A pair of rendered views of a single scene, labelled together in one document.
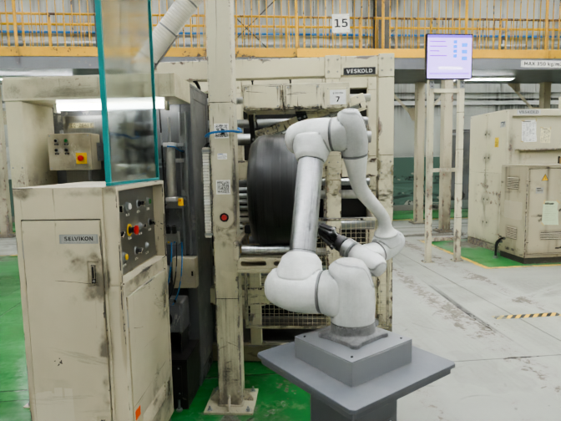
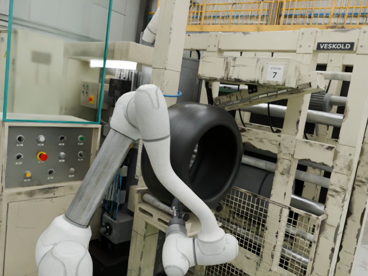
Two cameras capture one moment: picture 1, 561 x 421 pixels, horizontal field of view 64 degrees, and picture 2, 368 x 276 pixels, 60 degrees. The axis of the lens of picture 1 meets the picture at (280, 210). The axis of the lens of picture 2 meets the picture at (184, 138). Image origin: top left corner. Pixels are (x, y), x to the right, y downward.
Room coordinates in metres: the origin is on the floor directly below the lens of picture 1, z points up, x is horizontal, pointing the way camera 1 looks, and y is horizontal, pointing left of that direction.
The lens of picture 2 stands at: (1.01, -1.09, 1.54)
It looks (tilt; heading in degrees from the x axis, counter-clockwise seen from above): 8 degrees down; 39
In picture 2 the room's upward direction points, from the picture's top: 8 degrees clockwise
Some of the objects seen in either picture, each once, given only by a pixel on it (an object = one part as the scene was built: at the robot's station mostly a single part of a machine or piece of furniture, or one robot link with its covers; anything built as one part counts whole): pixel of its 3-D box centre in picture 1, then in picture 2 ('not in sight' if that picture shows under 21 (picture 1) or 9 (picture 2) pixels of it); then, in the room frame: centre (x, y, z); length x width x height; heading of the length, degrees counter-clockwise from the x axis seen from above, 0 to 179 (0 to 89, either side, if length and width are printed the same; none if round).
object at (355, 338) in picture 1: (356, 327); not in sight; (1.56, -0.26, 0.76); 0.22 x 0.18 x 0.06; 129
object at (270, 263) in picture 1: (272, 261); (162, 217); (2.30, 0.05, 0.84); 0.36 x 0.09 x 0.06; 86
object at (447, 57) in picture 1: (448, 57); not in sight; (5.81, -2.13, 2.60); 0.60 x 0.05 x 0.55; 96
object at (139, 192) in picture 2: (241, 244); (161, 193); (2.45, 0.21, 0.90); 0.40 x 0.03 x 0.10; 176
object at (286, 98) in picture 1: (296, 99); (249, 72); (2.72, -0.11, 1.71); 0.61 x 0.25 x 0.15; 86
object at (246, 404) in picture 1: (232, 398); not in sight; (2.43, 0.29, 0.02); 0.27 x 0.27 x 0.04; 86
